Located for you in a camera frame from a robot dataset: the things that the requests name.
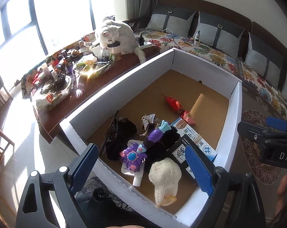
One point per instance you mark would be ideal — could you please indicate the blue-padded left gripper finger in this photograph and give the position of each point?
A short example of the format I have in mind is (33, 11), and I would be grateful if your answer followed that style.
(35, 207)

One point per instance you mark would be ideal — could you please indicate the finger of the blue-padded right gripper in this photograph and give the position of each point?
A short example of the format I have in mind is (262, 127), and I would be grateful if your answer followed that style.
(247, 208)

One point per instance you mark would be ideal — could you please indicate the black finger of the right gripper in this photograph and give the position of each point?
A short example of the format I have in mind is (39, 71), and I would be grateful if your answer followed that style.
(252, 132)

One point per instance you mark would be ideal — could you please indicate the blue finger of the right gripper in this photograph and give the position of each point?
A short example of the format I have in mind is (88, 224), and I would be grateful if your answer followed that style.
(276, 123)

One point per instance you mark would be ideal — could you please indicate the red candy wrapper packet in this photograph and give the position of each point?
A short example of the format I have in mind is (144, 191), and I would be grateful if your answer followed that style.
(177, 107)

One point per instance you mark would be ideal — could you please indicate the long black box white labels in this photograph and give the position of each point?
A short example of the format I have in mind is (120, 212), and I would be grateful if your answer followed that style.
(177, 152)

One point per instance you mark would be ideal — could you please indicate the purple toy wand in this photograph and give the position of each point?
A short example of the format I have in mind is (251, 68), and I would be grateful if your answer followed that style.
(156, 134)

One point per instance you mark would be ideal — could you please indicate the rhinestone black hair claw clip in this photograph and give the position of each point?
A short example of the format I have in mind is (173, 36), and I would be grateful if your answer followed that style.
(148, 121)

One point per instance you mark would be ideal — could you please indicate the white basket with clutter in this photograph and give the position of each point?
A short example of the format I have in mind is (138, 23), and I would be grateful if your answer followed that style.
(52, 93)

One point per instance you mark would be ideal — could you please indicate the white cardboard sorting box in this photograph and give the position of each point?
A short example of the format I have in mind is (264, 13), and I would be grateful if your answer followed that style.
(140, 92)

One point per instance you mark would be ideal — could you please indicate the person's right hand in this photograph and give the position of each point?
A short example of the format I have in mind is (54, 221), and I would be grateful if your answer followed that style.
(281, 193)

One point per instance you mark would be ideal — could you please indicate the floral sofa cushion cover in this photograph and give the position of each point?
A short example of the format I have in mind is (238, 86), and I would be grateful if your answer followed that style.
(266, 92)

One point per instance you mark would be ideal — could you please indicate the blue white medicine box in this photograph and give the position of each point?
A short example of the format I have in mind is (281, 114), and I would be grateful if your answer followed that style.
(183, 128)

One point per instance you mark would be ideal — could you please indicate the brown wooden sofa backrest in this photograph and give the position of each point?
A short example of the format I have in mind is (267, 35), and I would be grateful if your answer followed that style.
(237, 18)

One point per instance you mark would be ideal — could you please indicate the cream knitted hat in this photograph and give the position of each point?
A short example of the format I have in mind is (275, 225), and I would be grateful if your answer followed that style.
(165, 175)

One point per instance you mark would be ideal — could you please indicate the white paper card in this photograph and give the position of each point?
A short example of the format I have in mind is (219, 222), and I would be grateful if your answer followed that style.
(133, 160)

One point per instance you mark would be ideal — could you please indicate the black fuzzy cloth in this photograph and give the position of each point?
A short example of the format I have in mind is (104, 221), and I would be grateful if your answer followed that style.
(158, 151)

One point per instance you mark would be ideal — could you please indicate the white spray bottle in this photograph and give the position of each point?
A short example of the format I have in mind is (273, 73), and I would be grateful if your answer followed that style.
(197, 38)

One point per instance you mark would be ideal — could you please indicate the grey pillow far left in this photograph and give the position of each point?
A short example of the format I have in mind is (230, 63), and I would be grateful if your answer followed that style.
(171, 19)

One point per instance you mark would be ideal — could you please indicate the snack tray with wrappers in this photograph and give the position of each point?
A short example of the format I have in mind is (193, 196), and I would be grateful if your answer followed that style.
(92, 66)

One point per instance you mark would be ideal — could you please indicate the black charger plug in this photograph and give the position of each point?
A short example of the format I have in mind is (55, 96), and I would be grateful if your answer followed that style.
(140, 40)

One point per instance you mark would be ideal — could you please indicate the white jar black lid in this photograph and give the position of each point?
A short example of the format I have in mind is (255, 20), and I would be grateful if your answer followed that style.
(114, 48)

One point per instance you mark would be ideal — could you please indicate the white cat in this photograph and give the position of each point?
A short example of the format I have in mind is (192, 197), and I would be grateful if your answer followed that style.
(110, 32)

